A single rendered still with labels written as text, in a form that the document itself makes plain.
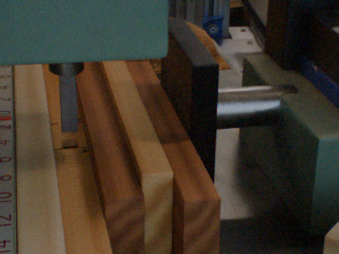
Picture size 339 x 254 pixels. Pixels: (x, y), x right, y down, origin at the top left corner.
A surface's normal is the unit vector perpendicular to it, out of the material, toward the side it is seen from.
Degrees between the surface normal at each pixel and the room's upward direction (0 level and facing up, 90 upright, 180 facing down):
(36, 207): 0
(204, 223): 90
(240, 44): 0
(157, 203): 90
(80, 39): 90
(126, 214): 90
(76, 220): 0
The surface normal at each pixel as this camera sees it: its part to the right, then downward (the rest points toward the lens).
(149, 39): 0.19, 0.40
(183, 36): 0.01, -0.91
